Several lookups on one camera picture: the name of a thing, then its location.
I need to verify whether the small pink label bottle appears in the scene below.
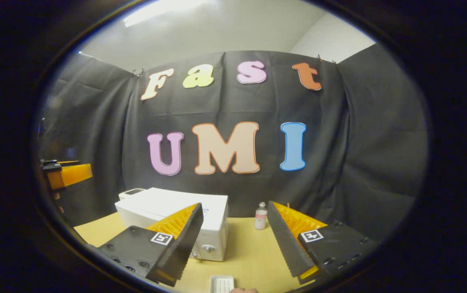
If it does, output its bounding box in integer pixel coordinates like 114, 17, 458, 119
254, 202, 268, 230

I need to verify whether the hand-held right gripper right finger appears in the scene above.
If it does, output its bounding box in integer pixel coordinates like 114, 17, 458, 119
267, 201, 378, 284

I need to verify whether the white rectangular tray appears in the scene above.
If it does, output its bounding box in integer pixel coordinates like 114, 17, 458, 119
210, 275, 235, 293

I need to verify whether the black backdrop cloth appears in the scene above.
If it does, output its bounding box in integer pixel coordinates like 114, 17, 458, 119
40, 43, 428, 245

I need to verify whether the white microwave oven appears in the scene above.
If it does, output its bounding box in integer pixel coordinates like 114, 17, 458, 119
114, 187, 229, 262

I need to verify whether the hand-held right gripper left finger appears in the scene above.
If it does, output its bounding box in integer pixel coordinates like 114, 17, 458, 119
98, 202, 204, 286

